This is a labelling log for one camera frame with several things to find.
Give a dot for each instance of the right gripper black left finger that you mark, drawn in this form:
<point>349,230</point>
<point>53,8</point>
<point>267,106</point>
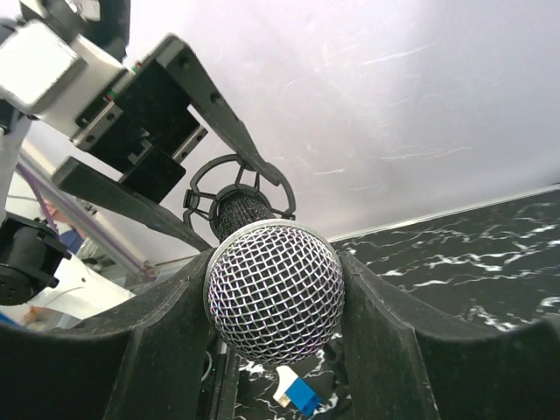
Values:
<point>142,359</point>

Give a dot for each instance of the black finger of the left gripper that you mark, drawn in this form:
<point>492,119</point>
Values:
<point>179,60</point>
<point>86,183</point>

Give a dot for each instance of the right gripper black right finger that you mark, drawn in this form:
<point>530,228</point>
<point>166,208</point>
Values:
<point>408,360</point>

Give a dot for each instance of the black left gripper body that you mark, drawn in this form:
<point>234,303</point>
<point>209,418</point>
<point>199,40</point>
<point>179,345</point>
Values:
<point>140,126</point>

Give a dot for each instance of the black shock-mount tripod stand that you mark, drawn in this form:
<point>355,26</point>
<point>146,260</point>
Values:
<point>236,205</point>

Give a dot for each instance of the silver-headed black microphone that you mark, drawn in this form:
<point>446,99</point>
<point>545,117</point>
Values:
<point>274,291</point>

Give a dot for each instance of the blue and white toy block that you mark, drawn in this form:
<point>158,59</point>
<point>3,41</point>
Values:
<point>293,390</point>

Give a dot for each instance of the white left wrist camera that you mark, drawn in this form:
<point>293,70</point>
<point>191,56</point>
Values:
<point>44,76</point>

